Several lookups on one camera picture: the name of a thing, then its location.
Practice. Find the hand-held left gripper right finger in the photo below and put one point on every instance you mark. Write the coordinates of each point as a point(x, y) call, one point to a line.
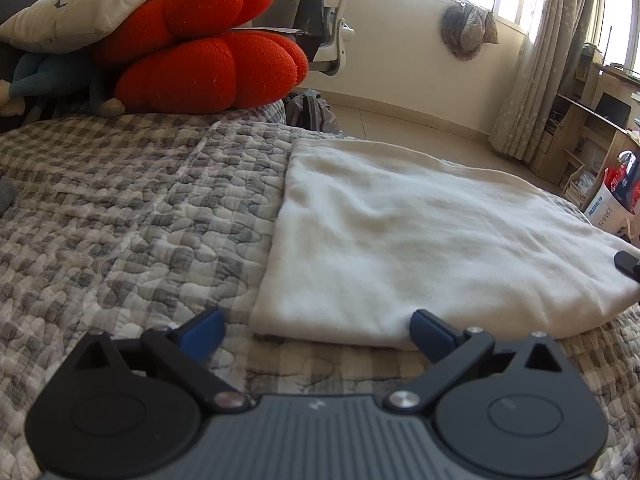
point(425, 334)

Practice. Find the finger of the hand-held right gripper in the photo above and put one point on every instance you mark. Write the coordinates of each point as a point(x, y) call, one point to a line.
point(629, 262)

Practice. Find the black laptop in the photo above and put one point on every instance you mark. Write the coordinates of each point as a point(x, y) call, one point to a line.
point(612, 110)

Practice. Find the red gift bag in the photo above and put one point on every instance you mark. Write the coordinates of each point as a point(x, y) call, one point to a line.
point(625, 180)

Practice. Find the white paper sheet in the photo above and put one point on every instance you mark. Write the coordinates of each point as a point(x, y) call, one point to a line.
point(275, 30)

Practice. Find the white sweatshirt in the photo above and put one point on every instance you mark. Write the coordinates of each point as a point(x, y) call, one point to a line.
point(425, 235)

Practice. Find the white cardboard box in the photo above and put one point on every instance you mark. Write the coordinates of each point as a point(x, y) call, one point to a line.
point(605, 210)

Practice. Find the wooden desk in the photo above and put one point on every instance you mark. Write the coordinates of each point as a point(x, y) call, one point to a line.
point(575, 130)

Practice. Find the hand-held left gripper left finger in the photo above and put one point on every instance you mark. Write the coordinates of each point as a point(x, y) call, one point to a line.
point(202, 334)

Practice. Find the red knitted flower cushion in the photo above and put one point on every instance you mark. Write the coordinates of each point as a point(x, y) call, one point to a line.
point(200, 70)

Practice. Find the beige printed pillow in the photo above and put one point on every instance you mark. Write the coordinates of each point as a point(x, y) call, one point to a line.
point(90, 15)

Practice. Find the white office chair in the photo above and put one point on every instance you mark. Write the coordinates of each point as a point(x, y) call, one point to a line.
point(335, 40)

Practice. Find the grey hat on wall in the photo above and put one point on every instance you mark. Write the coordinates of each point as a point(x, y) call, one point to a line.
point(467, 30)

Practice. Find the grey backpack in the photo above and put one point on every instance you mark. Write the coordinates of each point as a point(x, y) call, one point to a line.
point(312, 112)

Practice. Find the blue plush doll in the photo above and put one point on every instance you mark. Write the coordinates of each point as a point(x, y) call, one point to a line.
point(45, 75)

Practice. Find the grey checked quilt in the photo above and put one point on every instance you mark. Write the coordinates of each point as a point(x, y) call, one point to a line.
point(125, 240)

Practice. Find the beige curtain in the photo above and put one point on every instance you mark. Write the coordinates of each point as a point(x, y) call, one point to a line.
point(540, 70)

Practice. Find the black printed cloth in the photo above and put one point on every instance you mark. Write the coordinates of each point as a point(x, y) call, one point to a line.
point(307, 20)

